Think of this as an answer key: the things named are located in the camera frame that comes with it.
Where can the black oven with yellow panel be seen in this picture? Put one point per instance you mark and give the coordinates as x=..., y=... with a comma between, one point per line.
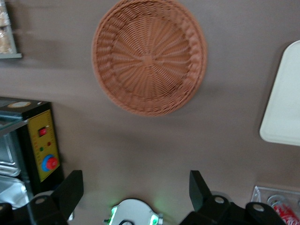
x=44, y=140

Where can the cream plastic tray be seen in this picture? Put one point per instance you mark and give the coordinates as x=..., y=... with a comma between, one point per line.
x=286, y=98

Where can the red cola can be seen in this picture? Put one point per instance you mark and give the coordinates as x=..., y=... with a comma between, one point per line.
x=284, y=211

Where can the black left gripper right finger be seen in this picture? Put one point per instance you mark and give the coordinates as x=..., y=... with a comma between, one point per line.
x=199, y=192

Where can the clear plastic container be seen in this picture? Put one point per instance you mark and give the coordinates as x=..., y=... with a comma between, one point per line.
x=260, y=194

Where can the wrapped bread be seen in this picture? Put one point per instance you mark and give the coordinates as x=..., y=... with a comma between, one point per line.
x=4, y=41
x=3, y=14

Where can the silver metal baking tray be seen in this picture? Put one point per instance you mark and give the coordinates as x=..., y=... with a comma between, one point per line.
x=11, y=192

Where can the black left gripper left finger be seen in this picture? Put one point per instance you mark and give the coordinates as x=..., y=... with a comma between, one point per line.
x=68, y=192

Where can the grey display shelf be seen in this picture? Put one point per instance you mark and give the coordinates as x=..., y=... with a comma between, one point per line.
x=14, y=47

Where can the brown woven wicker basket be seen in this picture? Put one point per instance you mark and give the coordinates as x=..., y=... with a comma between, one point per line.
x=150, y=61

